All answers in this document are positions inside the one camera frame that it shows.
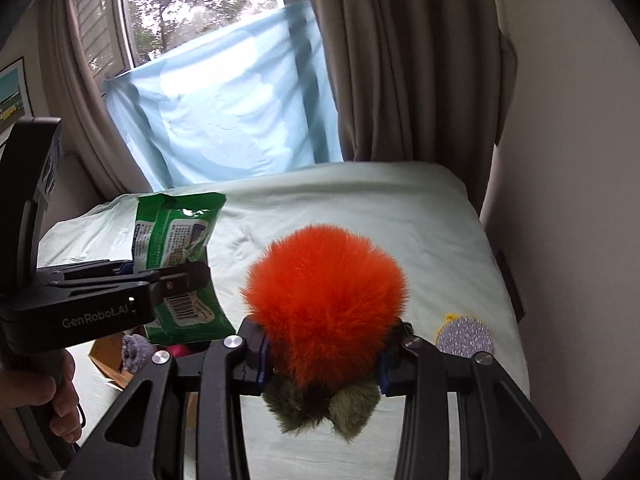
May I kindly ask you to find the orange fluffy pompom toy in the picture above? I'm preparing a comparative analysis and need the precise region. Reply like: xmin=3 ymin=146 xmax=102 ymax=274
xmin=241 ymin=224 xmax=409 ymax=442

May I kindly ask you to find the glittery silver oval pad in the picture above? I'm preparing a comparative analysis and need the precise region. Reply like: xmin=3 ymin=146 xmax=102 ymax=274
xmin=435 ymin=313 xmax=494 ymax=358

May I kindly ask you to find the person's left hand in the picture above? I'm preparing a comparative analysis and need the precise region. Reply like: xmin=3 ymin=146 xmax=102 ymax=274
xmin=1 ymin=350 xmax=82 ymax=443

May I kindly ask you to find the green wet wipes pack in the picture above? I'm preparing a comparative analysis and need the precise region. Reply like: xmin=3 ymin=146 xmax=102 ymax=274
xmin=131 ymin=192 xmax=234 ymax=346

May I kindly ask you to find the brown curtain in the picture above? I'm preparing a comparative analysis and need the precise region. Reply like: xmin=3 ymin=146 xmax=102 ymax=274
xmin=310 ymin=0 xmax=518 ymax=208

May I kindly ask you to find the magenta zip pouch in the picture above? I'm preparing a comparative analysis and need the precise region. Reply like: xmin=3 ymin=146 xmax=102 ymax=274
xmin=166 ymin=344 xmax=193 ymax=359

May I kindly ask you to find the light blue pillow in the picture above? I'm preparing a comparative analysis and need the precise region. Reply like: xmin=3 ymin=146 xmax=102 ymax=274
xmin=104 ymin=1 xmax=343 ymax=191

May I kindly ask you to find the grey fluffy sock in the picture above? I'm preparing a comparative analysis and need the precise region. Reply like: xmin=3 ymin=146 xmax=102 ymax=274
xmin=122 ymin=334 xmax=156 ymax=374

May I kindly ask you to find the framed wall picture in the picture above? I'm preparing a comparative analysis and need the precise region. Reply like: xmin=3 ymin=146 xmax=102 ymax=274
xmin=0 ymin=56 xmax=32 ymax=144

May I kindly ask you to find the brown cardboard box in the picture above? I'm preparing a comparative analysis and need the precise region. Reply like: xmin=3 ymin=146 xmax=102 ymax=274
xmin=88 ymin=331 xmax=201 ymax=430

